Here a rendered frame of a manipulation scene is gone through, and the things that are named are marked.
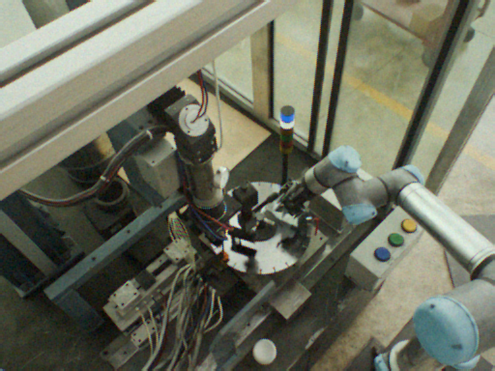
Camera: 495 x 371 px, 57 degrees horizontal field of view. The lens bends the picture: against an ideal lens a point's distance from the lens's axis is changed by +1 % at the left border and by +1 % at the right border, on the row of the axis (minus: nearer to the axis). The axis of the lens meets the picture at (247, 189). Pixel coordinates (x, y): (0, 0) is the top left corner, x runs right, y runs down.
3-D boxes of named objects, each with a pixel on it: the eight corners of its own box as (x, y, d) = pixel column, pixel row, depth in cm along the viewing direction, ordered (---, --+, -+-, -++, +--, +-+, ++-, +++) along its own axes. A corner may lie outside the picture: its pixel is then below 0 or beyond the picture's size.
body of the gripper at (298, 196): (274, 204, 131) (297, 185, 121) (285, 185, 136) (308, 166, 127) (293, 220, 131) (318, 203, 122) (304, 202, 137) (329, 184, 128)
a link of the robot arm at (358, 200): (394, 206, 111) (374, 167, 114) (354, 221, 109) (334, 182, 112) (384, 214, 118) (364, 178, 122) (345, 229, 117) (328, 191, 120)
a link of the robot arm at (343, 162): (349, 173, 110) (334, 143, 112) (321, 193, 118) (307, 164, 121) (369, 169, 115) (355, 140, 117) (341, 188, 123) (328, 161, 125)
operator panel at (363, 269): (393, 222, 164) (403, 200, 151) (420, 242, 159) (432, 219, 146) (343, 273, 153) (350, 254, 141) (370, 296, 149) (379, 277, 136)
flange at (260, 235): (276, 242, 139) (276, 238, 137) (240, 239, 140) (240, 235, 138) (278, 211, 145) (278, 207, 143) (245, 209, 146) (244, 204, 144)
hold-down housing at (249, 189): (250, 214, 131) (247, 173, 114) (260, 226, 128) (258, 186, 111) (235, 224, 129) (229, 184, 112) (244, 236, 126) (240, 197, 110)
